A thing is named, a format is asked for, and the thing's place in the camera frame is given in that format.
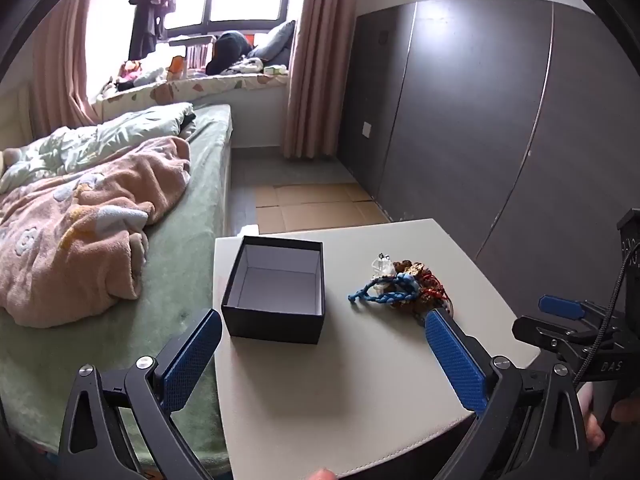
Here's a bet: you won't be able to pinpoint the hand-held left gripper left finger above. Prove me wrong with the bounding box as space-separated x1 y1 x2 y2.
57 308 223 480

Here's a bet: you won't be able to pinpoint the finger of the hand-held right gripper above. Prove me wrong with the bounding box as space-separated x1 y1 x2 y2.
539 296 608 321
511 316 596 361

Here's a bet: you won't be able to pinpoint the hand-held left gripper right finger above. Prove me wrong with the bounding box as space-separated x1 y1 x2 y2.
424 307 591 480

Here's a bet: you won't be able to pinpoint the black jewelry box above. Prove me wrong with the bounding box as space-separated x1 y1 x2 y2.
220 235 326 345

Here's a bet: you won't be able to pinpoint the blue braided bracelet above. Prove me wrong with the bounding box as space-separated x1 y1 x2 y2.
347 272 421 307

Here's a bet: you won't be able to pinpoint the person's right hand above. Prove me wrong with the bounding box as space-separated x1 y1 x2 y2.
580 382 640 452

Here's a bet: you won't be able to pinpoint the bed with green sheet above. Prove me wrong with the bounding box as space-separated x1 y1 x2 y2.
0 104 236 476

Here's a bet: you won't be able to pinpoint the pink fleece blanket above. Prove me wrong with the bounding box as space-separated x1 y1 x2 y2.
0 136 193 328

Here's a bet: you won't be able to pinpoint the dark brown wardrobe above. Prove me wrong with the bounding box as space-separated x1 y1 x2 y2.
337 0 640 311

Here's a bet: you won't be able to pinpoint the pale green floral quilt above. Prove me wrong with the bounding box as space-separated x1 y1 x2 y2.
0 102 196 196

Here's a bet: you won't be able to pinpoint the leaf print window seat cushion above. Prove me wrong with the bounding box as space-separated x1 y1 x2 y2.
95 71 291 121

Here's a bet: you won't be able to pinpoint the pile of soft toys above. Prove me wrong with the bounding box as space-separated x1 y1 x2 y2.
111 60 167 92

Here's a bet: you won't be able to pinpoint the row of books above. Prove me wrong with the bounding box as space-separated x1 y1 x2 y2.
186 42 217 69

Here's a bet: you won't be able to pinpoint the black bag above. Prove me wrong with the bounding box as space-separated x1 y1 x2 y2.
206 31 253 75

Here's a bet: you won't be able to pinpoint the pink curtain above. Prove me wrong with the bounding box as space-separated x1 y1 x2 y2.
280 0 362 161
30 0 108 133

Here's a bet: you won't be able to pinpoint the grey pillow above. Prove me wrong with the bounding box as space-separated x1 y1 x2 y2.
248 20 297 68

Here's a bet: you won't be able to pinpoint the dark hanging clothes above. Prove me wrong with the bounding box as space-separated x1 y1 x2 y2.
128 0 178 61

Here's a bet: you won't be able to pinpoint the black braided cable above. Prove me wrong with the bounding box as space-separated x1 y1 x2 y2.
574 240 640 388

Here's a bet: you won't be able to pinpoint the pile of bracelets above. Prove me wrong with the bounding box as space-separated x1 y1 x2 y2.
414 270 457 317

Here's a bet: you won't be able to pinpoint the clear crystal bracelet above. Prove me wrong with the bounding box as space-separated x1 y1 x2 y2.
370 259 397 293

